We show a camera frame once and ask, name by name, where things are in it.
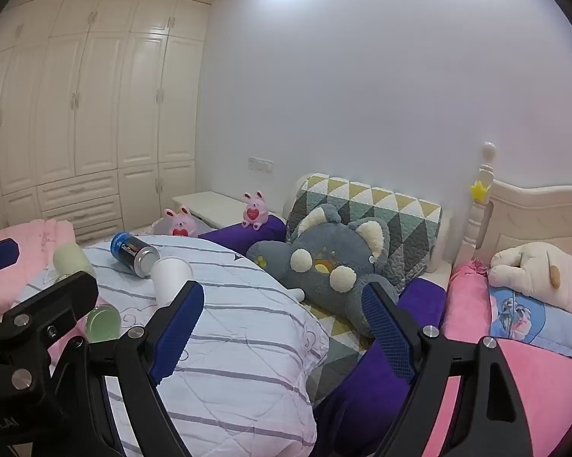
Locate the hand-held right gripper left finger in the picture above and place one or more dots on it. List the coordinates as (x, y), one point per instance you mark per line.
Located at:
(176, 331)

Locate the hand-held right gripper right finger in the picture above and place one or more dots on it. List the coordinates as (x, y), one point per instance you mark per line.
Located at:
(387, 331)

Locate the white cup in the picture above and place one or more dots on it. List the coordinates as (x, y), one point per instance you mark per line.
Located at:
(170, 278)

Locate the pale green cup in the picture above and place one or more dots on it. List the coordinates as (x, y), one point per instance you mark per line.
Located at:
(71, 259)

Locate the clear green cup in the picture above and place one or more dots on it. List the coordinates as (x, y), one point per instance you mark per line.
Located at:
(103, 326)

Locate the triangle patterned bed sheet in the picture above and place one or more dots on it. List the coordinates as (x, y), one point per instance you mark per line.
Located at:
(344, 340)

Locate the purple blanket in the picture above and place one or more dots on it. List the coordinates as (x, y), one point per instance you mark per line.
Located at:
(362, 390)

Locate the white striped quilt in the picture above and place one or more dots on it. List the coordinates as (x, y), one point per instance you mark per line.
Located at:
(247, 323)

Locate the blue metal can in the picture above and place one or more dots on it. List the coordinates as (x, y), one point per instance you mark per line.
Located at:
(131, 252)

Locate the grey cat plush toy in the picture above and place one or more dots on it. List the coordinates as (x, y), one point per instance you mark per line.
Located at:
(324, 252)

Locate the triangle patterned cushion cover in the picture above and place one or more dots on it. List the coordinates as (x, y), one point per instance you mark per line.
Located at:
(400, 228)

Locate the pink bunny toy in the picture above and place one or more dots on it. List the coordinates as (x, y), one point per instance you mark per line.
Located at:
(254, 210)
(180, 223)

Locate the white nightstand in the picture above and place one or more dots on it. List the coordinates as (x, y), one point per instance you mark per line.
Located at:
(209, 204)

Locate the blue cartoon pillow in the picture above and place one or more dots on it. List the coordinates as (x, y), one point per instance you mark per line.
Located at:
(528, 323)

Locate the cream plush toy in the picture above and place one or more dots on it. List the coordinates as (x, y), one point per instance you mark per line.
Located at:
(528, 271)

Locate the pink fleece blanket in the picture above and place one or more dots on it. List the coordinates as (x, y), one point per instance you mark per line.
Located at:
(543, 390)

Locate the yellow star ornament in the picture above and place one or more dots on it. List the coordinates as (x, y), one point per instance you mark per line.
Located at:
(479, 190)

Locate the cream wardrobe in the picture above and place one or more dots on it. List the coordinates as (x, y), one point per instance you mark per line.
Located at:
(95, 114)

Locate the cream wooden headboard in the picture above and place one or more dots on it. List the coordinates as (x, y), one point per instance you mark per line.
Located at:
(533, 219)

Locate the white wall socket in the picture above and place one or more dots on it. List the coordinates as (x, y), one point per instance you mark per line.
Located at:
(261, 164)

